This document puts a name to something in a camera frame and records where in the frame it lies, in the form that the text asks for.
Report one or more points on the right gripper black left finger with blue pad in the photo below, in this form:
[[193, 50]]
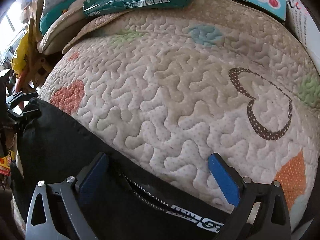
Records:
[[75, 192]]

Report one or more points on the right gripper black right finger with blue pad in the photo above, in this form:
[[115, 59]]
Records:
[[260, 210]]

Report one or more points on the black pants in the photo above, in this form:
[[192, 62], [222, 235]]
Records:
[[129, 203]]

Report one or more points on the red yellow flat package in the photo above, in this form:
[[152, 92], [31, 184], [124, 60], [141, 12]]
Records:
[[5, 164]]

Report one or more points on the yellow plastic bag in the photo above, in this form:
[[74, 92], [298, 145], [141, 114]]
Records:
[[19, 60]]

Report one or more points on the wooden stool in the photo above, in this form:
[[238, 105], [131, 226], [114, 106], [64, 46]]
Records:
[[34, 75]]

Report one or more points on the beige folded blanket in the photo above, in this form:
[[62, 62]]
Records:
[[63, 30]]

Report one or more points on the teal folded cloth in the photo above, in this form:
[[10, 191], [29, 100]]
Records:
[[50, 17]]

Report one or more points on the quilted heart pattern bedspread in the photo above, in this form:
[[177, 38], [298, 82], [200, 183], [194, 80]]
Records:
[[167, 88]]

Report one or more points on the white printed paper sheet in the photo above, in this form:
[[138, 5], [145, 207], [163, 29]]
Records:
[[304, 28]]

